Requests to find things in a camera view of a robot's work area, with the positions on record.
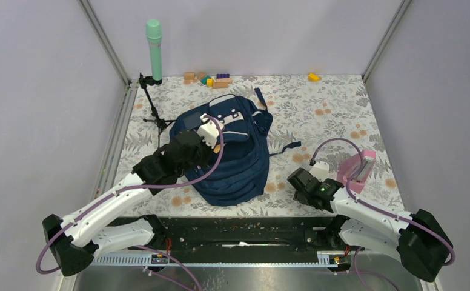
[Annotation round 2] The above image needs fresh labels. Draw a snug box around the light wooden cube block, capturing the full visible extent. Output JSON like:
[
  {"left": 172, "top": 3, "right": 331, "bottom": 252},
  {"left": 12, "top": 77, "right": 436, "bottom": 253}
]
[{"left": 183, "top": 72, "right": 196, "bottom": 81}]

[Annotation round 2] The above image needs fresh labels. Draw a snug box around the orange highlighter pen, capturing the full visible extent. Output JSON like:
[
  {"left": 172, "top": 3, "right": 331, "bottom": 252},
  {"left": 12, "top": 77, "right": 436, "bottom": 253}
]
[{"left": 213, "top": 144, "right": 221, "bottom": 153}]

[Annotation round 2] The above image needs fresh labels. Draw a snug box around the purple studded toy brick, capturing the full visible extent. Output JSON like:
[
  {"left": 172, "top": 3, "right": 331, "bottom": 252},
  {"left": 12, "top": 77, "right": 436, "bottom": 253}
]
[{"left": 216, "top": 73, "right": 230, "bottom": 79}]

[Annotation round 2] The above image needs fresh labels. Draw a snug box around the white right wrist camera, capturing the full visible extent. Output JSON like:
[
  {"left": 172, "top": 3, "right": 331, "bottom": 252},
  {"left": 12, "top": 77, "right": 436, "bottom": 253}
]
[{"left": 309, "top": 160, "right": 330, "bottom": 181}]

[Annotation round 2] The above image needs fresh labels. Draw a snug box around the long wooden block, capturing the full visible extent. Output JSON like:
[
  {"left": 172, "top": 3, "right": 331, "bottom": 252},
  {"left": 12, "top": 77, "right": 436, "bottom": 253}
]
[
  {"left": 216, "top": 78, "right": 233, "bottom": 84},
  {"left": 211, "top": 82, "right": 229, "bottom": 89}
]

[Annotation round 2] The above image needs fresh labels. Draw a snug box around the green microphone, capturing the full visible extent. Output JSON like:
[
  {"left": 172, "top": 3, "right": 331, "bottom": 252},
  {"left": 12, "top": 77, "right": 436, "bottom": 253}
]
[{"left": 146, "top": 19, "right": 162, "bottom": 85}]

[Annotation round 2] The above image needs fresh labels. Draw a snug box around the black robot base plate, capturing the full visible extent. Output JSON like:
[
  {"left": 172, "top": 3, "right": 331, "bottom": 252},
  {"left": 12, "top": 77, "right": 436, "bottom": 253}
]
[{"left": 127, "top": 216, "right": 366, "bottom": 265}]

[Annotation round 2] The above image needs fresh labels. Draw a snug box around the navy blue student backpack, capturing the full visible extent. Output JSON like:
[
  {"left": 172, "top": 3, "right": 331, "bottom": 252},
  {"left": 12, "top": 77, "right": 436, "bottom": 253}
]
[{"left": 169, "top": 87, "right": 302, "bottom": 207}]

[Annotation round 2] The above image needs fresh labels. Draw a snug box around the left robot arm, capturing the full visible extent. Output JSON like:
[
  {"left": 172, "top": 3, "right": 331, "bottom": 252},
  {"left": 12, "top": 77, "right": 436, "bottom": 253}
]
[{"left": 36, "top": 123, "right": 224, "bottom": 276}]

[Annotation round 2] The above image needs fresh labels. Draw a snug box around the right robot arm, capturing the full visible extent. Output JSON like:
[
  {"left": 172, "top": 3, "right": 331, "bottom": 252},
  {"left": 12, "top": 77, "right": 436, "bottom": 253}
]
[{"left": 288, "top": 168, "right": 452, "bottom": 282}]

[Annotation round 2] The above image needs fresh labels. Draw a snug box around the long wooden block rear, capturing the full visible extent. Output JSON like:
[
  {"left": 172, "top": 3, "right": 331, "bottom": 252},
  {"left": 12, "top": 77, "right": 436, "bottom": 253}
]
[{"left": 216, "top": 78, "right": 233, "bottom": 84}]

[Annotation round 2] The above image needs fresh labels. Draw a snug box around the yellow block far right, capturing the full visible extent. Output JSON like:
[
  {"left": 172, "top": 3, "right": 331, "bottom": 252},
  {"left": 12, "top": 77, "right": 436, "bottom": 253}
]
[{"left": 307, "top": 73, "right": 321, "bottom": 82}]

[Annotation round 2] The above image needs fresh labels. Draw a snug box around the teal toy block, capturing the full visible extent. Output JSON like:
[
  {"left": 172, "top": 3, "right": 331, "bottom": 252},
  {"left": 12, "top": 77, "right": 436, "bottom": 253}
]
[{"left": 200, "top": 75, "right": 211, "bottom": 85}]

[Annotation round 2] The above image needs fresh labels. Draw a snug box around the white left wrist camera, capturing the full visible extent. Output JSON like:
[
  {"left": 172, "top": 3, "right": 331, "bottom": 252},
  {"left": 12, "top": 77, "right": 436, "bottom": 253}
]
[{"left": 196, "top": 114, "right": 224, "bottom": 149}]

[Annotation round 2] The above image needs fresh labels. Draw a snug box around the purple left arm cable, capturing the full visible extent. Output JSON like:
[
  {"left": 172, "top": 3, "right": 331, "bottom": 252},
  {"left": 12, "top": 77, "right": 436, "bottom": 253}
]
[{"left": 35, "top": 115, "right": 225, "bottom": 291}]

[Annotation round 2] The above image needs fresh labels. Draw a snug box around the long wooden block front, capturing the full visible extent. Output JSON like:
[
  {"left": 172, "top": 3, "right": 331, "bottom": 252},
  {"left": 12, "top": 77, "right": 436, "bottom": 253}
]
[{"left": 211, "top": 82, "right": 229, "bottom": 89}]

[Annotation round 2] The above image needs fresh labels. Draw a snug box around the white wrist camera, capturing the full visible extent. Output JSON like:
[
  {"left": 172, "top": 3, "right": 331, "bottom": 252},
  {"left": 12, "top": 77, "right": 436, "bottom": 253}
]
[
  {"left": 309, "top": 160, "right": 330, "bottom": 181},
  {"left": 196, "top": 114, "right": 224, "bottom": 149}
]

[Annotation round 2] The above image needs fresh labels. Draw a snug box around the pink box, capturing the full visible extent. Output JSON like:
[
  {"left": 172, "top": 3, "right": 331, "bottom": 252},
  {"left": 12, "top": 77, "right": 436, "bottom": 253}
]
[{"left": 336, "top": 150, "right": 376, "bottom": 194}]

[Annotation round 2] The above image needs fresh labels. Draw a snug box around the slotted metal cable rail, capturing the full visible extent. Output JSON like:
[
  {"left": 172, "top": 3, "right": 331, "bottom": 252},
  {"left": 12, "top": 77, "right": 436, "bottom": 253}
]
[{"left": 91, "top": 247, "right": 351, "bottom": 268}]

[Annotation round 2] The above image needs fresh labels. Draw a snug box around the black tripod stand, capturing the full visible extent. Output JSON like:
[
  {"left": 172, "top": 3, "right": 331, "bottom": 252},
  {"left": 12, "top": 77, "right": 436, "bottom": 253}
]
[{"left": 138, "top": 73, "right": 176, "bottom": 147}]

